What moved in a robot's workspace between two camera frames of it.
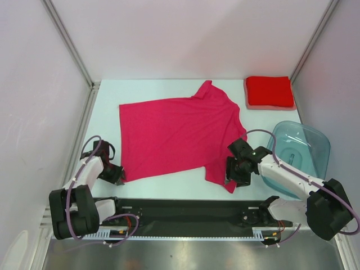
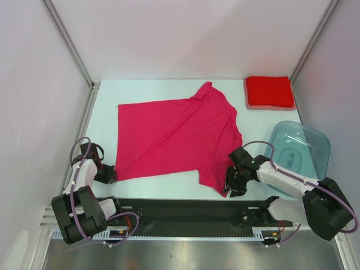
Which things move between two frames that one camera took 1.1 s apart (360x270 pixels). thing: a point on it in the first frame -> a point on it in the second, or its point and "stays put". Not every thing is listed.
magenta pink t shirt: [194, 132] stays put
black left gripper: [122, 176] -> [111, 174]
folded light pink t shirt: [264, 107] stays put
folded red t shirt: [269, 91] stays put
